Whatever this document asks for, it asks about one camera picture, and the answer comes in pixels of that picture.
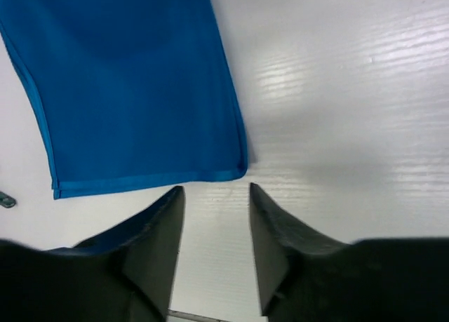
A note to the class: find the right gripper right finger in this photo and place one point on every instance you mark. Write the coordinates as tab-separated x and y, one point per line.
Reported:
304	275

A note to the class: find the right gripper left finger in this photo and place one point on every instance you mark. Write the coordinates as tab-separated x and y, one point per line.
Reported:
125	273

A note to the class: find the blue cloth napkin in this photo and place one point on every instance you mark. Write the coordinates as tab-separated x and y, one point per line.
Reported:
127	94

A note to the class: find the green handled knife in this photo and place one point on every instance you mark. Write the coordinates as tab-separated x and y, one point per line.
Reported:
7	201

